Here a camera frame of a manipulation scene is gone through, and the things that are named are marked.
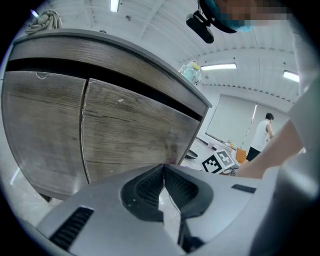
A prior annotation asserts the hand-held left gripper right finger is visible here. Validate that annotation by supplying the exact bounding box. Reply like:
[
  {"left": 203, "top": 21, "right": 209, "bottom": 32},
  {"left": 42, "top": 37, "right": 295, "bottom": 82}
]
[{"left": 164, "top": 164, "right": 275, "bottom": 256}]

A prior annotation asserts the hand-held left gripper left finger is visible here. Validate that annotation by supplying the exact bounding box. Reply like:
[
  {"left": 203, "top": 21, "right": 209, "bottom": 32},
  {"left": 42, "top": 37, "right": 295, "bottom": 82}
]
[{"left": 36, "top": 163, "right": 186, "bottom": 256}]

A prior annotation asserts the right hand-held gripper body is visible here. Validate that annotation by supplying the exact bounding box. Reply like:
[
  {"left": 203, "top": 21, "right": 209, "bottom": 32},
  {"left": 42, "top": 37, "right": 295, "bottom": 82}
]
[{"left": 201, "top": 149, "right": 240, "bottom": 175}]

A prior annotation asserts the brown wooden cabinet door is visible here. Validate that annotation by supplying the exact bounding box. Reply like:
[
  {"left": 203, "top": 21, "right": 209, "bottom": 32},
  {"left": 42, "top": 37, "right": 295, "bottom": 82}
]
[
  {"left": 1, "top": 71, "right": 90, "bottom": 198},
  {"left": 81, "top": 78, "right": 204, "bottom": 185}
]

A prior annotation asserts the person's right forearm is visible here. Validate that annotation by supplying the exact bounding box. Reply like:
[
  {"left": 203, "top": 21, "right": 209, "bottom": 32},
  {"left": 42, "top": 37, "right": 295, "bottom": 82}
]
[{"left": 237, "top": 119, "right": 305, "bottom": 180}]

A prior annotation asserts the dark wooden sink cabinet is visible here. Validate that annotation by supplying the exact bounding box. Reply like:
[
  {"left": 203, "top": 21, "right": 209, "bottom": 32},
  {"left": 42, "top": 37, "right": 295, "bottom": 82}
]
[{"left": 1, "top": 27, "right": 213, "bottom": 202}]

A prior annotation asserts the orange box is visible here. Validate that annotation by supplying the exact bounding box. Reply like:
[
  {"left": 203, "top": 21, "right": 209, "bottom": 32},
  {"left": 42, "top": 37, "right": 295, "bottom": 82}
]
[{"left": 236, "top": 147, "right": 247, "bottom": 165}]

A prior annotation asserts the white roller blind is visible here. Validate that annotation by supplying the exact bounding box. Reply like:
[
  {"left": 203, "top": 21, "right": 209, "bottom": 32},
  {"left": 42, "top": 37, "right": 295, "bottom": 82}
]
[{"left": 205, "top": 94, "right": 257, "bottom": 148}]

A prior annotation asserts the teal cartoon water bottle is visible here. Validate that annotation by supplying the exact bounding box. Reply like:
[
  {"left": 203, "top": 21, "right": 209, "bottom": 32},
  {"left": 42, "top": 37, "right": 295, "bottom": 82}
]
[{"left": 178, "top": 60, "right": 202, "bottom": 87}]

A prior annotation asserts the person's head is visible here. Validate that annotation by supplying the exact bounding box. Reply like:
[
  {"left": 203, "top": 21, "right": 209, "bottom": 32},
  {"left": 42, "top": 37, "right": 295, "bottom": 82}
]
[{"left": 198, "top": 0, "right": 293, "bottom": 34}]

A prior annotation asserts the beige folded umbrella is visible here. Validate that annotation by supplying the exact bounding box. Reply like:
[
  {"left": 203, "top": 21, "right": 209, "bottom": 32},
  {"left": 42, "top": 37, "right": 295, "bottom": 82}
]
[{"left": 24, "top": 9, "right": 63, "bottom": 35}]

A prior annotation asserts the black head camera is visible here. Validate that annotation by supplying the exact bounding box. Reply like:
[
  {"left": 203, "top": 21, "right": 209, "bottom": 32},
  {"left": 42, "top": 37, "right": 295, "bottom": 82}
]
[{"left": 185, "top": 11, "right": 215, "bottom": 45}]

